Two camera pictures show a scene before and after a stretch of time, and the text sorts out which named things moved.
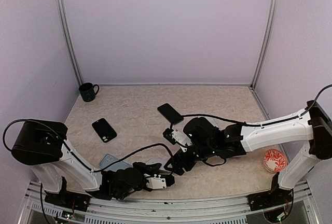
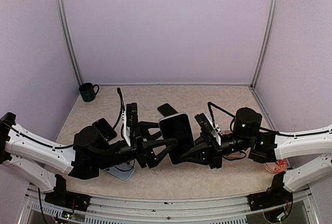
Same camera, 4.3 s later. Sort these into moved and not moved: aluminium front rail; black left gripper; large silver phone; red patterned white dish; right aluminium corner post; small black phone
Moved: large silver phone; black left gripper
Not moved: right aluminium corner post; red patterned white dish; small black phone; aluminium front rail
